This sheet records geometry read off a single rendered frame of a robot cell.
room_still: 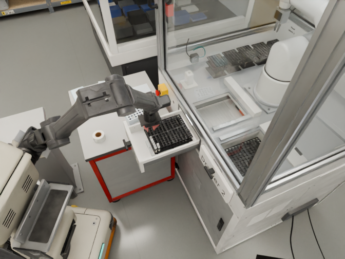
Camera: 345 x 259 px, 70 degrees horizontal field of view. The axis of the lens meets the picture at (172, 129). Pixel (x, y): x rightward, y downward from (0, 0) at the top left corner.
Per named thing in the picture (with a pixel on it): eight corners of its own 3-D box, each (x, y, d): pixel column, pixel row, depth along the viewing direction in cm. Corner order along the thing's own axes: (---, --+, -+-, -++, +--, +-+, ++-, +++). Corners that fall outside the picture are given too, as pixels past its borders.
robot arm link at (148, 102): (98, 80, 66) (113, 117, 66) (117, 72, 65) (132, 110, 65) (143, 94, 109) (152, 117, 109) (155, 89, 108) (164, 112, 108)
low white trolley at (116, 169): (111, 208, 200) (84, 159, 140) (94, 150, 235) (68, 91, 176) (176, 183, 214) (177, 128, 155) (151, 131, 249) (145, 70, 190)
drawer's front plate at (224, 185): (226, 203, 118) (230, 193, 109) (198, 156, 135) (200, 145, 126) (229, 202, 119) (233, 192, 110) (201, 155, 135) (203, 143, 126)
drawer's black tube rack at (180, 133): (155, 156, 132) (154, 150, 127) (144, 132, 143) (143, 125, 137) (192, 143, 138) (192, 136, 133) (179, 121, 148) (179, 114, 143)
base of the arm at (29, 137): (29, 126, 97) (13, 151, 90) (39, 119, 93) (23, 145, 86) (48, 137, 102) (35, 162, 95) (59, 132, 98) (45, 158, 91)
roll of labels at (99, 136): (93, 143, 147) (91, 139, 144) (94, 134, 151) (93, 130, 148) (104, 143, 147) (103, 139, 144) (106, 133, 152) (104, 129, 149)
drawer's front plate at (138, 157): (141, 173, 128) (139, 162, 120) (125, 132, 145) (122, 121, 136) (145, 172, 129) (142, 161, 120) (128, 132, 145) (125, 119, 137)
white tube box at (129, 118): (130, 125, 156) (129, 121, 153) (124, 116, 160) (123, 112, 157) (147, 117, 160) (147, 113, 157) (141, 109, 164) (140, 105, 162)
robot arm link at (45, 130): (31, 132, 91) (36, 146, 91) (45, 124, 85) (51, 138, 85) (54, 128, 98) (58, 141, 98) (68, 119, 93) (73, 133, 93)
